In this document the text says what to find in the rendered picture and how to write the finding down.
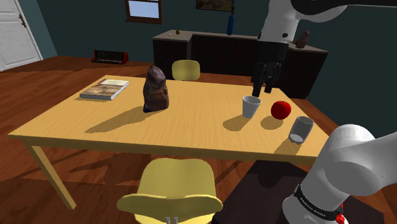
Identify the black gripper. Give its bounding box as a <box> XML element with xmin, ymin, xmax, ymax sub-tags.
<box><xmin>251</xmin><ymin>40</ymin><xmax>290</xmax><ymax>98</ymax></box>

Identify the white cup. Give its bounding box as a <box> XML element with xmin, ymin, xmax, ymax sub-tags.
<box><xmin>242</xmin><ymin>95</ymin><xmax>262</xmax><ymax>120</ymax></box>

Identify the red apple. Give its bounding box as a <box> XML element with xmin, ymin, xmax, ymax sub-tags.
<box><xmin>270</xmin><ymin>100</ymin><xmax>293</xmax><ymax>121</ymax></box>

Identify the dark sideboard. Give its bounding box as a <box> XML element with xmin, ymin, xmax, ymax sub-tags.
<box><xmin>152</xmin><ymin>13</ymin><xmax>329</xmax><ymax>100</ymax></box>

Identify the grey cup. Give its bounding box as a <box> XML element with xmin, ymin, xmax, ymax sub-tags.
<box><xmin>288</xmin><ymin>115</ymin><xmax>316</xmax><ymax>145</ymax></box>

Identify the yellow chair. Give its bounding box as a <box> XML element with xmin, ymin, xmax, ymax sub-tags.
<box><xmin>116</xmin><ymin>157</ymin><xmax>224</xmax><ymax>224</ymax></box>
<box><xmin>171</xmin><ymin>59</ymin><xmax>202</xmax><ymax>82</ymax></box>

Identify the light wooden table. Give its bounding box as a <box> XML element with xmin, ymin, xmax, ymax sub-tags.
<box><xmin>7</xmin><ymin>74</ymin><xmax>330</xmax><ymax>211</ymax></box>

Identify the brown rock-like figure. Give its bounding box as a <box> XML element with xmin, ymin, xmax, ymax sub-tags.
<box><xmin>142</xmin><ymin>64</ymin><xmax>171</xmax><ymax>113</ymax></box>

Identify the red and black box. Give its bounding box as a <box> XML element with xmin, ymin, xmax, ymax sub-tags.
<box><xmin>91</xmin><ymin>49</ymin><xmax>130</xmax><ymax>66</ymax></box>

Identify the brown cover book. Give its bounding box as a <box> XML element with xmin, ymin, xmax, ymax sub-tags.
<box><xmin>79</xmin><ymin>78</ymin><xmax>130</xmax><ymax>101</ymax></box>

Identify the white door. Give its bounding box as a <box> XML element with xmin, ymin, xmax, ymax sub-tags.
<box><xmin>0</xmin><ymin>0</ymin><xmax>44</xmax><ymax>72</ymax></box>

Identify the wall picture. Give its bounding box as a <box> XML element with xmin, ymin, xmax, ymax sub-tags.
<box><xmin>195</xmin><ymin>0</ymin><xmax>235</xmax><ymax>13</ymax></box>

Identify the wooden frame window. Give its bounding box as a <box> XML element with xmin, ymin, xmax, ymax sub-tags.
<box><xmin>124</xmin><ymin>0</ymin><xmax>164</xmax><ymax>25</ymax></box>

